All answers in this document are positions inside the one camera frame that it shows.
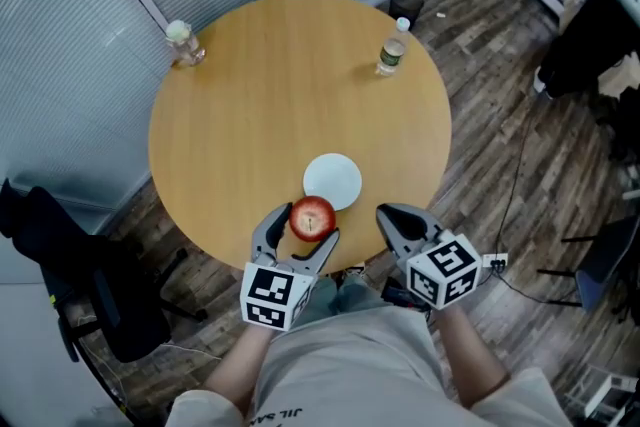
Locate white crate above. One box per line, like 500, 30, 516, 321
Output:
563, 363, 640, 427

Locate black mesh waste bin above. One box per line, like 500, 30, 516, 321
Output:
388, 0, 426, 32

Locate person's beige shirt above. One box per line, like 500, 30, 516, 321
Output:
164, 304, 576, 427

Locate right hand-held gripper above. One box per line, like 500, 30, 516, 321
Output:
375, 202, 484, 312

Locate red apple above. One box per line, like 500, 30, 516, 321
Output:
288, 195, 337, 244

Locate clear plastic water bottle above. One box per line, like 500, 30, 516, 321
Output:
374, 17, 412, 78

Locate white plate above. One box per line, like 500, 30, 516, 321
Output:
302, 153, 363, 212

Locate black cable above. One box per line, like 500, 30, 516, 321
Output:
488, 114, 585, 306

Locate clear glass jar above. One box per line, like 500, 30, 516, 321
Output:
165, 19, 207, 69

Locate person's grey trouser legs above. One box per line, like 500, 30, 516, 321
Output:
297, 273, 387, 316

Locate person's left forearm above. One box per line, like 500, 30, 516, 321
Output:
203, 322, 274, 416

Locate person's right forearm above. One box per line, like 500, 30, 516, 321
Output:
431, 303, 512, 409

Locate dark blue chair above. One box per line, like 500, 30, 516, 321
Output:
536, 214, 640, 314

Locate black office chair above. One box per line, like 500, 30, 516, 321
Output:
0, 178, 209, 364

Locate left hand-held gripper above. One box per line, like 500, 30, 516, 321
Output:
239, 202, 341, 332

